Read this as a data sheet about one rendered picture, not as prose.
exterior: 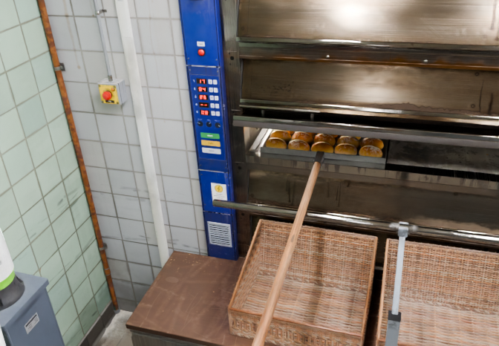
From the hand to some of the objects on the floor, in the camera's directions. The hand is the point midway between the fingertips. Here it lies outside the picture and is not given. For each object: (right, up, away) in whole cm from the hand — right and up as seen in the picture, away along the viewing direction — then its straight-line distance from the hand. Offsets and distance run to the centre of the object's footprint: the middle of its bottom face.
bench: (+92, -74, +163) cm, 201 cm away
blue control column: (+38, -6, +290) cm, 292 cm away
